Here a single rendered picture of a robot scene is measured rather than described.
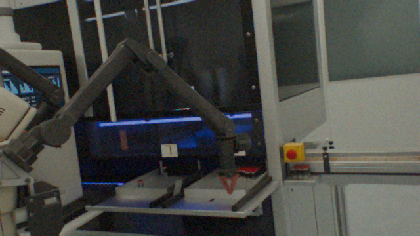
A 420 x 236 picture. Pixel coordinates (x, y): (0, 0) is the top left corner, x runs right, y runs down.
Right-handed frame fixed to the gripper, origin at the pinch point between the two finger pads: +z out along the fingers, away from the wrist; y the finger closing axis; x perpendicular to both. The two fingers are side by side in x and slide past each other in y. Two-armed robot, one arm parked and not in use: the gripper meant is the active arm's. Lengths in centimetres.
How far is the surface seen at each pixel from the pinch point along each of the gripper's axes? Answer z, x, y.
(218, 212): 3.6, -1.3, -13.0
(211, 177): 1.1, 20.4, 25.3
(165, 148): -13, 44, 26
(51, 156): -14, 90, 1
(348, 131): 42, 39, 488
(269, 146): -12.7, -7.6, 26.5
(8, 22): -75, 96, -8
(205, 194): 1.5, 10.9, 0.4
